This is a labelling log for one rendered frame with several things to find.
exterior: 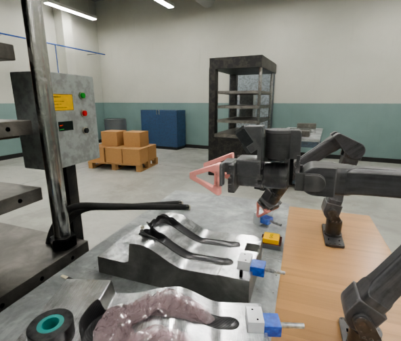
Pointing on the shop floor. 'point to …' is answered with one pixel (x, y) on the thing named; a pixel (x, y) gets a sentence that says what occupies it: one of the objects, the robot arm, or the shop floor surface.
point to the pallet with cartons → (125, 150)
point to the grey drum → (115, 124)
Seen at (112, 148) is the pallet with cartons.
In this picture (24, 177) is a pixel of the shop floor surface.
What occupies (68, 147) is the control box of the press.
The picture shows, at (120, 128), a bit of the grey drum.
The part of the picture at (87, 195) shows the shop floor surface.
